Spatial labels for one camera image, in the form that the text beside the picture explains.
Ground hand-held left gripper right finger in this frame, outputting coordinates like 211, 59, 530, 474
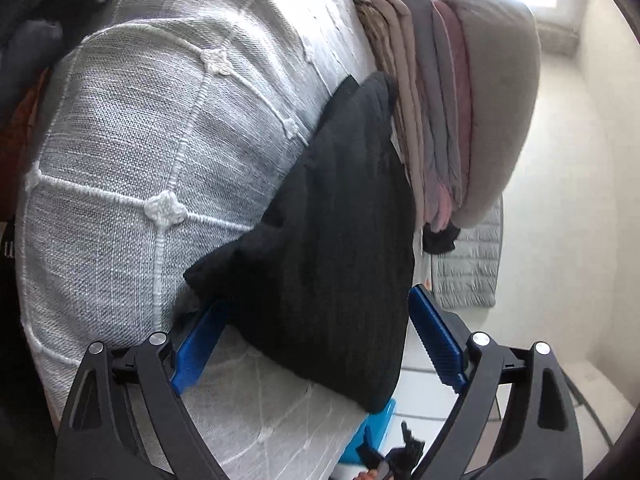
409, 284, 583, 480

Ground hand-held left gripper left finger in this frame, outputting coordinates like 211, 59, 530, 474
54, 299, 231, 480

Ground black long coat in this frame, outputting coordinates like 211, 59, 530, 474
183, 71, 417, 415

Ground blue plastic stool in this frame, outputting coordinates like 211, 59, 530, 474
342, 397, 398, 466

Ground grey quilted mat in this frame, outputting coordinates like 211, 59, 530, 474
430, 195, 503, 310

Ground pink folded blanket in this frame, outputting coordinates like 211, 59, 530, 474
422, 180, 455, 233

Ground beige folded blanket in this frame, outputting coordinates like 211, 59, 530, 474
352, 0, 428, 221

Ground thick grey folded quilt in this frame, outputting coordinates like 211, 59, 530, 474
430, 0, 542, 228

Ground white embroidered bedspread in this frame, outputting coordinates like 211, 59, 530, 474
15, 0, 431, 480

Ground blue-grey folded quilt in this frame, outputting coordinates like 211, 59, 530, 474
385, 0, 463, 211

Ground mauve folded quilt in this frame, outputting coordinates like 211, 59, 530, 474
430, 0, 475, 231

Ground dark puffer jacket on floor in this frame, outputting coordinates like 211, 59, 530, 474
0, 0, 131, 61

